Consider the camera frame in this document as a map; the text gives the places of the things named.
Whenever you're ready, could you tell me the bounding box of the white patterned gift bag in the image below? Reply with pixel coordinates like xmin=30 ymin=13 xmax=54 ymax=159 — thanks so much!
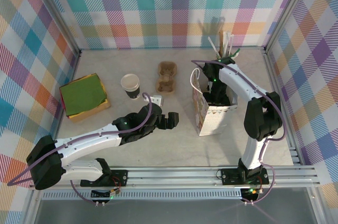
xmin=190 ymin=67 xmax=240 ymax=137

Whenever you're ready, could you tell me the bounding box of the brown pulp cup carrier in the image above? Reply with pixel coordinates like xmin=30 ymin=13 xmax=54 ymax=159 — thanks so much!
xmin=155 ymin=61 xmax=177 ymax=94

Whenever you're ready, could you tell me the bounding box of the stack of coloured napkins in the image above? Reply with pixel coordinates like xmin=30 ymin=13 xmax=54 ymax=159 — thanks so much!
xmin=59 ymin=74 xmax=112 ymax=125

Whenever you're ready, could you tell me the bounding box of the green paper napkin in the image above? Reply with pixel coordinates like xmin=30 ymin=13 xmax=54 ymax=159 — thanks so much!
xmin=59 ymin=74 xmax=108 ymax=117

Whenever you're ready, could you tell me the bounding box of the black paper coffee cup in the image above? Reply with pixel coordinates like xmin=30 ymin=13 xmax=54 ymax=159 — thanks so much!
xmin=123 ymin=82 xmax=142 ymax=101

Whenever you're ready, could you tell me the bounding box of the open white paper cup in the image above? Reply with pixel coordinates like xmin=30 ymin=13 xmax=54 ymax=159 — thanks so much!
xmin=120 ymin=73 xmax=140 ymax=90

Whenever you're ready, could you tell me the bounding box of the green white stick packet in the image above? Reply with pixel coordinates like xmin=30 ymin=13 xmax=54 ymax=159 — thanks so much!
xmin=224 ymin=48 xmax=241 ymax=60

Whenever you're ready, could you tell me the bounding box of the red paper napkin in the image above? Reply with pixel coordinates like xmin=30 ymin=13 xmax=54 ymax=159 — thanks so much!
xmin=60 ymin=92 xmax=68 ymax=115

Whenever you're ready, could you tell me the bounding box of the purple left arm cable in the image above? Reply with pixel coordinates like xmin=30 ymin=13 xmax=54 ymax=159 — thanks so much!
xmin=7 ymin=92 xmax=153 ymax=205

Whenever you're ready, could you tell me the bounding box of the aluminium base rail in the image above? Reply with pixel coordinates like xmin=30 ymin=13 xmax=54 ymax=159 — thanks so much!
xmin=28 ymin=165 xmax=321 ymax=190

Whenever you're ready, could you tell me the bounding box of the aluminium side rail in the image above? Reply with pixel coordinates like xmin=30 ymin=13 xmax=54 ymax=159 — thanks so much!
xmin=46 ymin=49 xmax=81 ymax=169
xmin=262 ymin=48 xmax=302 ymax=166

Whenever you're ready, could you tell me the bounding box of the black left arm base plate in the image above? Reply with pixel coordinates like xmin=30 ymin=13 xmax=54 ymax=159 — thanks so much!
xmin=80 ymin=169 xmax=129 ymax=188

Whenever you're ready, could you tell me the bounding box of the slotted cable duct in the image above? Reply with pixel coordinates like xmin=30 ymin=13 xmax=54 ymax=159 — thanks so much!
xmin=42 ymin=191 xmax=243 ymax=200

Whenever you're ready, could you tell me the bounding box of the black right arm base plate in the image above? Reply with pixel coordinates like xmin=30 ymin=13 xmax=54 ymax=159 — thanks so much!
xmin=220 ymin=167 xmax=270 ymax=186

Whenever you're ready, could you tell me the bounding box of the aluminium frame post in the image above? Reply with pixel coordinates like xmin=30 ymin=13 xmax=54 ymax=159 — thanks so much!
xmin=263 ymin=0 xmax=316 ymax=54
xmin=31 ymin=0 xmax=82 ymax=60

